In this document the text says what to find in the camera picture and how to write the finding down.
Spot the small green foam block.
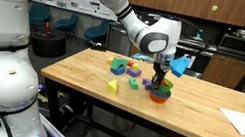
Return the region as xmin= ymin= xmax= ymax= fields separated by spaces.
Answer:
xmin=126 ymin=77 xmax=141 ymax=91

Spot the white robot base platform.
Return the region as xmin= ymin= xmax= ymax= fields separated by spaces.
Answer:
xmin=28 ymin=112 xmax=87 ymax=137

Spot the large black round ottoman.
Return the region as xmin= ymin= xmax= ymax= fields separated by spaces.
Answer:
xmin=27 ymin=27 xmax=70 ymax=61

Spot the red bottle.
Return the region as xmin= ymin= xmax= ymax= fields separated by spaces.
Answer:
xmin=42 ymin=21 xmax=53 ymax=36

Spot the teal lounge chair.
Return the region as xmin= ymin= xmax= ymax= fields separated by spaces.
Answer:
xmin=27 ymin=2 xmax=53 ymax=28
xmin=82 ymin=17 xmax=111 ymax=44
xmin=51 ymin=10 xmax=79 ymax=35

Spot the purple flat foam block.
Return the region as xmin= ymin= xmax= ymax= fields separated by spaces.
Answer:
xmin=125 ymin=66 xmax=143 ymax=80

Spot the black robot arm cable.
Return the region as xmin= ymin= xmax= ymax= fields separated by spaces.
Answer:
xmin=162 ymin=15 xmax=215 ymax=61

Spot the blue round plastic tub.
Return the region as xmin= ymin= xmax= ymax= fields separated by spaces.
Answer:
xmin=130 ymin=51 xmax=158 ymax=66

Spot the yellow square foam block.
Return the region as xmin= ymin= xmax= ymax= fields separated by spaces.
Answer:
xmin=106 ymin=57 xmax=114 ymax=67

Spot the red cylinder foam block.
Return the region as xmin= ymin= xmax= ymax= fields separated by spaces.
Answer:
xmin=126 ymin=59 xmax=135 ymax=68

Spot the teal arch foam block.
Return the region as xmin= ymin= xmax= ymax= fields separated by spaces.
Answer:
xmin=110 ymin=56 xmax=129 ymax=72

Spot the green sticky note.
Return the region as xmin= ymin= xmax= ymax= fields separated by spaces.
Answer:
xmin=211 ymin=4 xmax=220 ymax=12

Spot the steel dishwasher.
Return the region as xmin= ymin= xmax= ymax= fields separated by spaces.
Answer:
xmin=104 ymin=25 xmax=134 ymax=56

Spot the steel stove with oven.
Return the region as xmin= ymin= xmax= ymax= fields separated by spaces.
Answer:
xmin=171 ymin=32 xmax=220 ymax=82

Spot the orange plastic bowl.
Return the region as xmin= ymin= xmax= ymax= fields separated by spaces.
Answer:
xmin=148 ymin=92 xmax=171 ymax=106

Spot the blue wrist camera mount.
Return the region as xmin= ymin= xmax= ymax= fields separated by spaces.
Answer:
xmin=167 ymin=53 xmax=192 ymax=80

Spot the green plastic bowl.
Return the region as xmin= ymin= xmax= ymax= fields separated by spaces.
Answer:
xmin=157 ymin=77 xmax=175 ymax=95

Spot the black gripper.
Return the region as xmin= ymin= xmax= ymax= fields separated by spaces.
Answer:
xmin=149 ymin=59 xmax=172 ymax=88

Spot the long wooden table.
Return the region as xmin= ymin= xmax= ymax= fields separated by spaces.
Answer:
xmin=28 ymin=39 xmax=245 ymax=137

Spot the blue bottle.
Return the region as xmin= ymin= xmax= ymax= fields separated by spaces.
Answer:
xmin=195 ymin=28 xmax=204 ymax=40

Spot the yellow-green small cylinder block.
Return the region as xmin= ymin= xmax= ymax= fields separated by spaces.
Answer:
xmin=131 ymin=63 xmax=140 ymax=72

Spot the yellow wedge foam block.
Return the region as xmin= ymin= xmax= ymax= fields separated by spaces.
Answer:
xmin=105 ymin=77 xmax=120 ymax=96

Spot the wooden cabinet beside stove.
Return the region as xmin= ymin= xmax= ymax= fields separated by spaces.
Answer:
xmin=199 ymin=52 xmax=245 ymax=93

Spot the steel microwave oven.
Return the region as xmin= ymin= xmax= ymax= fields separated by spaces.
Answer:
xmin=216 ymin=32 xmax=245 ymax=58

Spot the white poster with diagrams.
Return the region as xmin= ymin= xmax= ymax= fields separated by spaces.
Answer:
xmin=75 ymin=0 xmax=112 ymax=16

